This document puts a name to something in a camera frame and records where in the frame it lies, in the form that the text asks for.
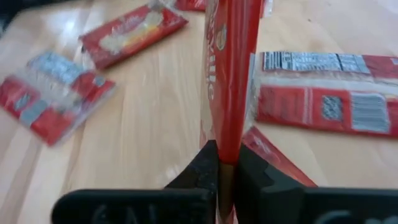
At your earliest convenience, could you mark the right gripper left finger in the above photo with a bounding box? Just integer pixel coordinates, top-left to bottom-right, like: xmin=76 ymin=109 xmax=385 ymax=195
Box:
xmin=50 ymin=139 xmax=220 ymax=224

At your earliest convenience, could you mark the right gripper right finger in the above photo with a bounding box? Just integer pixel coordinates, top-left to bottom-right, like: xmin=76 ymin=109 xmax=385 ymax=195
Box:
xmin=234 ymin=142 xmax=398 ymax=224

